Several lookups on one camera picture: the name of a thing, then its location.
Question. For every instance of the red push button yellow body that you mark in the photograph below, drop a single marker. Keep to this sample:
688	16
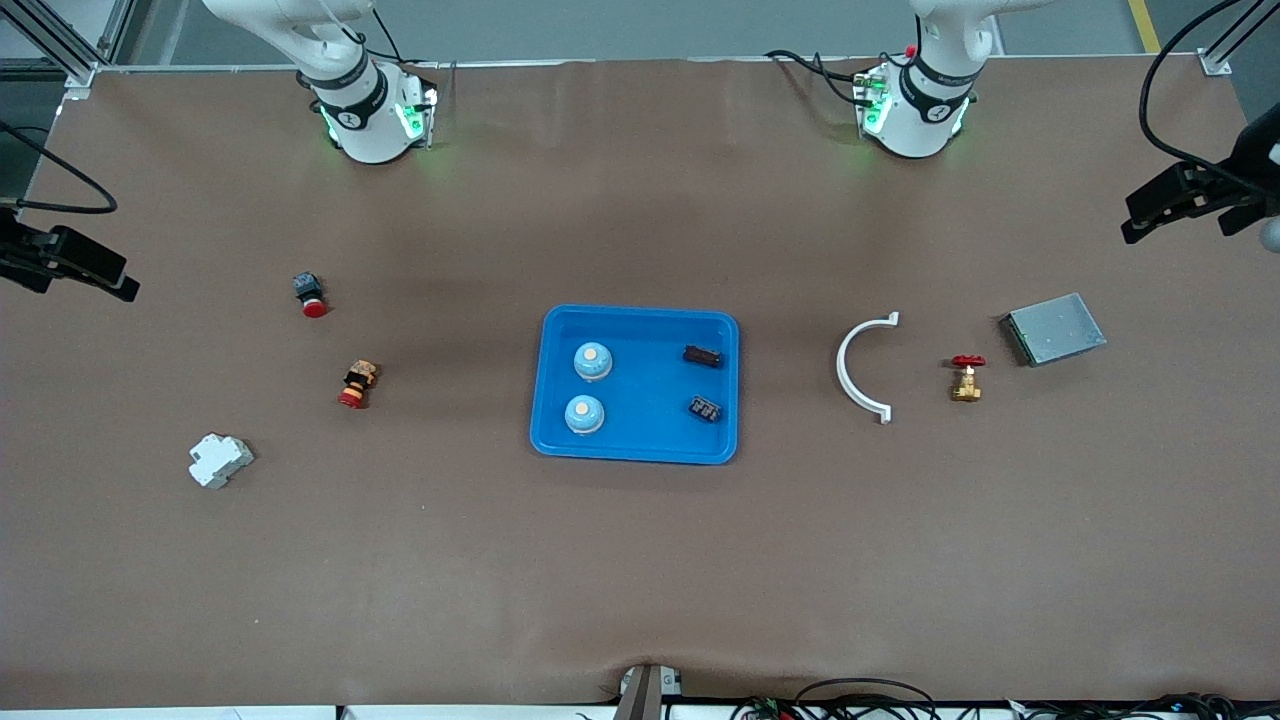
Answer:
357	384

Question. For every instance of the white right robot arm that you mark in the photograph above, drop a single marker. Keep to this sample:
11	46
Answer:
365	120

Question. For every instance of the blue round service bell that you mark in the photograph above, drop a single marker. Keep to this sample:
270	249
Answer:
593	362
584	414

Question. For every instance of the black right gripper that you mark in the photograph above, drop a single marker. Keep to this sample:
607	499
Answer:
14	250

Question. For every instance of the white circuit breaker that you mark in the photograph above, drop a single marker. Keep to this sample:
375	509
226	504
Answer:
218	460

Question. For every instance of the brown table cover sheet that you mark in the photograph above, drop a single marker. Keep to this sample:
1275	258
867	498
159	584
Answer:
640	560

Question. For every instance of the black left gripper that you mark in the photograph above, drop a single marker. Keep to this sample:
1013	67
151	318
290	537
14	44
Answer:
1252	158

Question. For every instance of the aluminium frame profile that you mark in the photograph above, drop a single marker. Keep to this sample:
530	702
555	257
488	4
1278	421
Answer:
1215	62
60	45

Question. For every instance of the grey metal box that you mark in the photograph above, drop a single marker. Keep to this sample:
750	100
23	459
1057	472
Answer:
1060	328

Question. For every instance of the red push button black body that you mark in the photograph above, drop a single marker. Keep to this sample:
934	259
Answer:
314	307

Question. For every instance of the plain dark brown capacitor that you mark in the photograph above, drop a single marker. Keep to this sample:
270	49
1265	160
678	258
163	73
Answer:
703	356

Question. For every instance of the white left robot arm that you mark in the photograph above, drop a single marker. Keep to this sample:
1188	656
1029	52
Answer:
925	120

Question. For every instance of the blue plastic tray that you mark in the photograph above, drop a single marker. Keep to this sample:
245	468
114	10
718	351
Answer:
645	435

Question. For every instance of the brown capacitor with white print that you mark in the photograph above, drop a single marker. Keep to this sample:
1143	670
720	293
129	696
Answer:
705	409

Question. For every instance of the grey metal bracket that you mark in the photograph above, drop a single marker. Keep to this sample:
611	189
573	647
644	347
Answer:
645	695

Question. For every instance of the white curved pipe clamp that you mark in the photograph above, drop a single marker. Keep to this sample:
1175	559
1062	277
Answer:
840	365

